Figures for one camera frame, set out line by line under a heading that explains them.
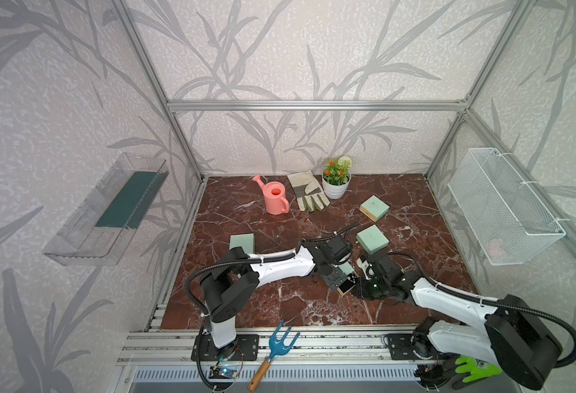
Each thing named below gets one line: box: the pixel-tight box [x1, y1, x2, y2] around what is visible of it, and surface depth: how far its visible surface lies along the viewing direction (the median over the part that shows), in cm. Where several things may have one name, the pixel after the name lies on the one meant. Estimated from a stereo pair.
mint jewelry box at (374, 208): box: [359, 194, 391, 222], surface depth 107 cm
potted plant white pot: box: [321, 155, 353, 200], surface depth 106 cm
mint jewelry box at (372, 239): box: [355, 224, 390, 254], surface depth 98 cm
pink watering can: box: [252, 174, 290, 216], surface depth 102 cm
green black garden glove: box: [451, 355, 503, 389], surface depth 69 cm
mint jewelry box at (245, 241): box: [229, 233, 256, 255], surface depth 96 cm
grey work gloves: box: [287, 170, 331, 213], surface depth 114 cm
